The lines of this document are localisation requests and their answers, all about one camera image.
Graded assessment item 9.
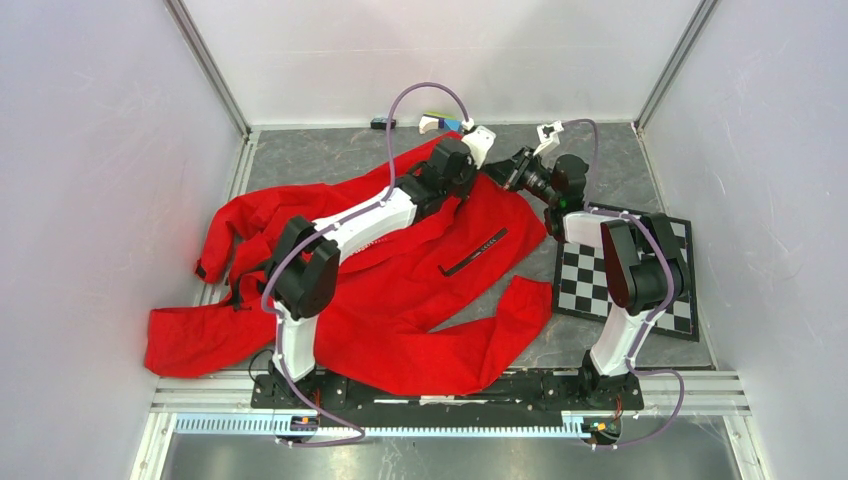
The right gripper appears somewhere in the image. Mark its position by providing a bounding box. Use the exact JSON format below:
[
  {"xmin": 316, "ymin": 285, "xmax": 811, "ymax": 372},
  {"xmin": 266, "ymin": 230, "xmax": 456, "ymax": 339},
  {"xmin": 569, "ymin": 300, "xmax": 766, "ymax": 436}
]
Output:
[{"xmin": 482, "ymin": 145, "xmax": 560, "ymax": 207}]

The red jacket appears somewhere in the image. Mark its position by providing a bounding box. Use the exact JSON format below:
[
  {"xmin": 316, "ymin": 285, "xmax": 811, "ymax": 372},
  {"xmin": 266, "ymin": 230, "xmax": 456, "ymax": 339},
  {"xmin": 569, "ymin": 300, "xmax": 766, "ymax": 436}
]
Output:
[{"xmin": 143, "ymin": 164, "xmax": 552, "ymax": 395}]

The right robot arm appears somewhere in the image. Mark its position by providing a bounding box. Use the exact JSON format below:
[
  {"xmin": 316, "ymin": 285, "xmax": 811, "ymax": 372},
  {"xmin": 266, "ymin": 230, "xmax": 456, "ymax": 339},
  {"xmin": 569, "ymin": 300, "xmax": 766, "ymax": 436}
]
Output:
[{"xmin": 482, "ymin": 148, "xmax": 690, "ymax": 408}]

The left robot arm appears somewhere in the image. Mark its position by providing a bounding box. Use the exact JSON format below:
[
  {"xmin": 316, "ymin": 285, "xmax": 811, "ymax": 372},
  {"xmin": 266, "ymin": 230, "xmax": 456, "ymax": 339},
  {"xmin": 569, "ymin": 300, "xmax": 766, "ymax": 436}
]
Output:
[{"xmin": 261, "ymin": 137, "xmax": 481, "ymax": 408}]

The black white checkerboard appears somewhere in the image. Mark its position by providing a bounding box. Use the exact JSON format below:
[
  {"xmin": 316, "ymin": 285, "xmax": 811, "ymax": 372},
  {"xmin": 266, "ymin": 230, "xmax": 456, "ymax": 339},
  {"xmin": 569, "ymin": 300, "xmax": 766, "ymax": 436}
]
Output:
[{"xmin": 552, "ymin": 211, "xmax": 700, "ymax": 341}]

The small black box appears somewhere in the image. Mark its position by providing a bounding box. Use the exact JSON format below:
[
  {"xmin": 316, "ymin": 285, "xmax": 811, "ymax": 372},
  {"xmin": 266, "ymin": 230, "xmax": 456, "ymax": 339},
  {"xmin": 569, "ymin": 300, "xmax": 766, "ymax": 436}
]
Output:
[{"xmin": 369, "ymin": 117, "xmax": 397, "ymax": 130}]

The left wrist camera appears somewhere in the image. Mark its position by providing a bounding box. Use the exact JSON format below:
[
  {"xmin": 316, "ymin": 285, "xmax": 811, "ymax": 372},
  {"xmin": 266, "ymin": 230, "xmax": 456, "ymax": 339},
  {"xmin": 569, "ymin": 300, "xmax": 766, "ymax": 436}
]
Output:
[{"xmin": 460, "ymin": 119, "xmax": 497, "ymax": 170}]

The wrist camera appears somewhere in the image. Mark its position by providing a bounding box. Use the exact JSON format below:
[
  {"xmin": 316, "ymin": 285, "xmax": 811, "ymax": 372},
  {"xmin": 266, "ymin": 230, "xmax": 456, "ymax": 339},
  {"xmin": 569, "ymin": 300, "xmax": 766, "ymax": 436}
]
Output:
[
  {"xmin": 460, "ymin": 119, "xmax": 497, "ymax": 170},
  {"xmin": 533, "ymin": 120, "xmax": 564, "ymax": 158}
]

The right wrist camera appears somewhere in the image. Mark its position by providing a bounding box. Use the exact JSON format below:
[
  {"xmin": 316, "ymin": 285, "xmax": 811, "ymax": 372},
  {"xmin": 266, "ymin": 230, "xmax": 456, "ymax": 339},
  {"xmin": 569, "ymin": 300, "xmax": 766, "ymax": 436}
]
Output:
[{"xmin": 533, "ymin": 120, "xmax": 564, "ymax": 158}]

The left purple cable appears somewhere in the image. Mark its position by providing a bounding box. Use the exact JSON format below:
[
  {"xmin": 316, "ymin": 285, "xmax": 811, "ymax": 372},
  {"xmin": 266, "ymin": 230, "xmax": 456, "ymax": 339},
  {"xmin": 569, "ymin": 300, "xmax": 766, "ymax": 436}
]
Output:
[{"xmin": 259, "ymin": 82, "xmax": 476, "ymax": 449}]

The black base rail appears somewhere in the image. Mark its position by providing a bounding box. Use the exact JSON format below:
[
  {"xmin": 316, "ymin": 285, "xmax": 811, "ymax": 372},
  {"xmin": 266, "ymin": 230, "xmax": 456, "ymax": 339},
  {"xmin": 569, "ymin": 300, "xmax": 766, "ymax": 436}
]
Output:
[{"xmin": 151, "ymin": 368, "xmax": 751, "ymax": 441}]

